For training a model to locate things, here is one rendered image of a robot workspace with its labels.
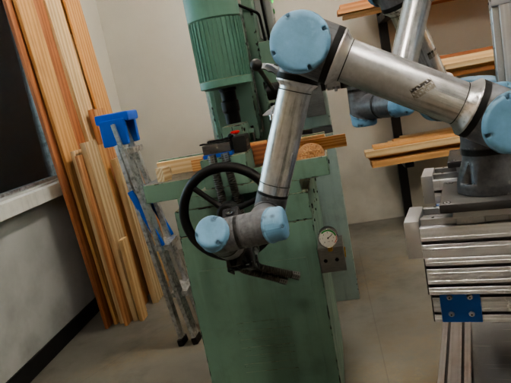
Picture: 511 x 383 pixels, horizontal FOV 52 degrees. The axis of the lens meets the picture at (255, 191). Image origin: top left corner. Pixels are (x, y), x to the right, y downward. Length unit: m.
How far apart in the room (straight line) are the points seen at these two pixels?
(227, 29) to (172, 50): 2.47
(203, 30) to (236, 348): 1.05
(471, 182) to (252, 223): 0.49
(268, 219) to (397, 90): 0.36
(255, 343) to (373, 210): 2.51
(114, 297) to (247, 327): 1.43
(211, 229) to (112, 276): 1.94
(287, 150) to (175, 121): 3.03
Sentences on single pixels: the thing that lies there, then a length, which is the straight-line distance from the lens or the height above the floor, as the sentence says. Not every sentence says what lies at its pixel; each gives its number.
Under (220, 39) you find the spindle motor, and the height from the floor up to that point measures 1.31.
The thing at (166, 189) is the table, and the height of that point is 0.88.
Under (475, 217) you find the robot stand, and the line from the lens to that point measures 1.23.
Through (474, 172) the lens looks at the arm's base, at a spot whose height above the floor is 0.87.
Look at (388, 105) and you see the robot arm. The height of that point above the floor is 1.03.
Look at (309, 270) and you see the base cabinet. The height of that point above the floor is 0.54.
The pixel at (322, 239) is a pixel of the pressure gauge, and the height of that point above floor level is 0.66.
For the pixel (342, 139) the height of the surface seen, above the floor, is 0.92.
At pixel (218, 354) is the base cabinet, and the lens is 1.86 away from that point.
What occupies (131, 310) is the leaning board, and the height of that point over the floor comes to 0.07.
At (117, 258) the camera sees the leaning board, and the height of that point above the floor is 0.38.
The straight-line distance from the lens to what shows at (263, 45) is 1.94.
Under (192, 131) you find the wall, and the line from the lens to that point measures 4.14.
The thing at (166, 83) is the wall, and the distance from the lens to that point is 4.18.
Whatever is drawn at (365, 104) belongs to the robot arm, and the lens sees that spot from 1.50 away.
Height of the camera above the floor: 1.12
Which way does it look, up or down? 10 degrees down
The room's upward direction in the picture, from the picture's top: 11 degrees counter-clockwise
